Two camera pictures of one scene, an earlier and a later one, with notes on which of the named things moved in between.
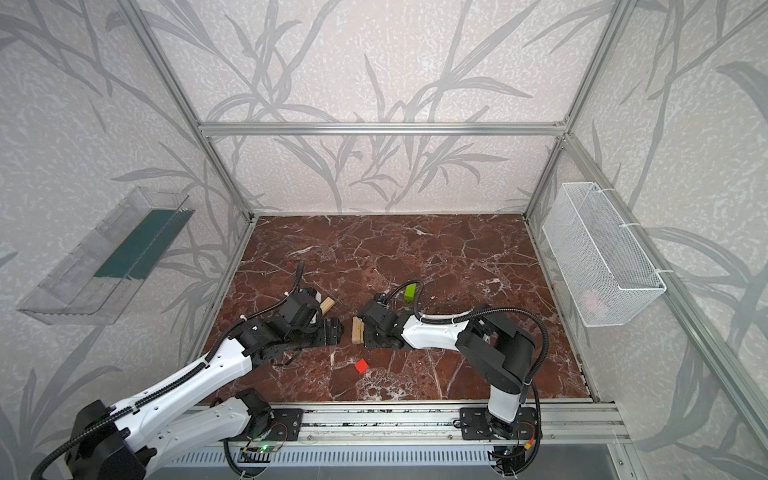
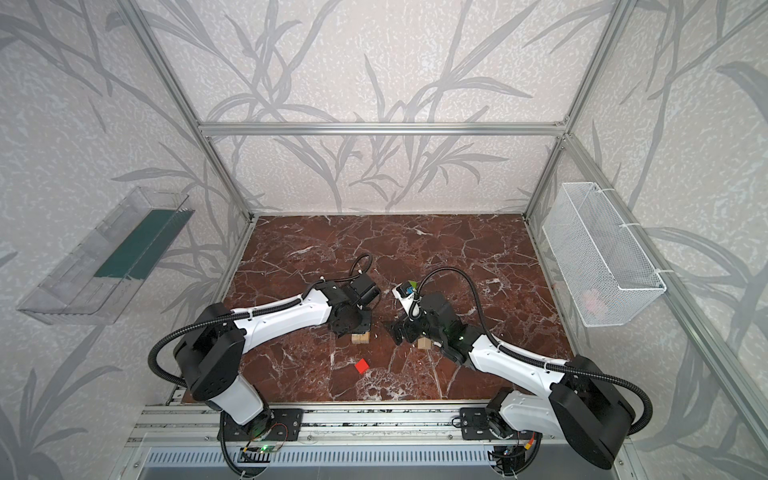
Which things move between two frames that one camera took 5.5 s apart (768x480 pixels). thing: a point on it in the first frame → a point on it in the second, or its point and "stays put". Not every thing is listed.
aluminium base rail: x=560 y=423 stays put
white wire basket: x=604 y=271 stays put
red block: x=362 y=366 stays put
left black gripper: x=318 y=330 → x=349 y=323
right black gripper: x=372 y=329 → x=411 y=329
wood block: x=358 y=328 stays put
